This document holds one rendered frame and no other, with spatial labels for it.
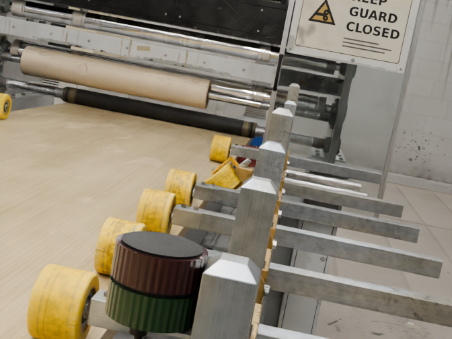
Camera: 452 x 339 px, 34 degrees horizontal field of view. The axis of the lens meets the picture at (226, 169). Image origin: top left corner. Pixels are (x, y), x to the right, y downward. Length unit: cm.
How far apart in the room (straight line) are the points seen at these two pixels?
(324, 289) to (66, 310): 39
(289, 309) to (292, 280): 214
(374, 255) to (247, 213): 60
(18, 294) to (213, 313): 52
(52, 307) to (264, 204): 25
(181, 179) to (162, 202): 25
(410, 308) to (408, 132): 843
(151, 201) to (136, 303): 81
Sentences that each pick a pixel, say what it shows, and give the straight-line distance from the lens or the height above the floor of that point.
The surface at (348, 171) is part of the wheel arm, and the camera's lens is 226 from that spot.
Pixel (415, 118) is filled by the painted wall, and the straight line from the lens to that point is 944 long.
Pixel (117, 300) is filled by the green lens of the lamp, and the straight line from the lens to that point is 47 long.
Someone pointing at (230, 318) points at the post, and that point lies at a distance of 47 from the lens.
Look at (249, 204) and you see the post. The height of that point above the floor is 110.
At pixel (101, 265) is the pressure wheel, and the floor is 92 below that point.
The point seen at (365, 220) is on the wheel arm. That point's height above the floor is 96.
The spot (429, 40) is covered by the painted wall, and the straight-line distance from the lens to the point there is 944.
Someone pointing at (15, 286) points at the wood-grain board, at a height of 90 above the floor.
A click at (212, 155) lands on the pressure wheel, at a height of 92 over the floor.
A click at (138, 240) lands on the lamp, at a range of 48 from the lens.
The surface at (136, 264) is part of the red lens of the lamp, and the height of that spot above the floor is 110.
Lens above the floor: 124
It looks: 9 degrees down
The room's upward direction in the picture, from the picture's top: 10 degrees clockwise
